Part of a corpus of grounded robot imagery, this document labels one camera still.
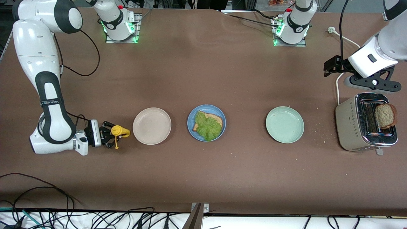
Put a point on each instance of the orange food items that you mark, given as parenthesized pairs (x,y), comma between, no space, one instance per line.
(278,3)

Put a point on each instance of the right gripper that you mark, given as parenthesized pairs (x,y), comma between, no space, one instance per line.
(104,134)

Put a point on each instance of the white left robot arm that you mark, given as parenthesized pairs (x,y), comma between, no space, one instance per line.
(297,25)

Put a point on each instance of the yellow squeeze bottle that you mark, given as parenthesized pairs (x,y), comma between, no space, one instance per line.
(122,131)

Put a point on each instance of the green lettuce leaf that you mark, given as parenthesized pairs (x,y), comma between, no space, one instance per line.
(208,127)

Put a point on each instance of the beige plate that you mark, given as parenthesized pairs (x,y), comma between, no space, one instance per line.
(152,126)

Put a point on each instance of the beige chrome toaster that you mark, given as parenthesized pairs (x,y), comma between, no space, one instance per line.
(348,127)

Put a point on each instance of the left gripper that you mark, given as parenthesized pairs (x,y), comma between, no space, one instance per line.
(340,65)

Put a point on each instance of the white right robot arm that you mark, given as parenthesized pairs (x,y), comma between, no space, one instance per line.
(35,47)

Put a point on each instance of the blue plate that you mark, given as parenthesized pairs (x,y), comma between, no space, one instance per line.
(190,121)

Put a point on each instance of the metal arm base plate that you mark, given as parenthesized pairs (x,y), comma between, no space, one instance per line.
(289,45)
(137,31)

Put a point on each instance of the metal table bracket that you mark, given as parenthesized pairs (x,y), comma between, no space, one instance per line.
(195,219)

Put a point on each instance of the brown bread slice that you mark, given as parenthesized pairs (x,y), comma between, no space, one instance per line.
(385,116)
(216,118)

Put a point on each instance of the pale green plate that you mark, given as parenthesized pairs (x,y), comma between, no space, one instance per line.
(285,124)

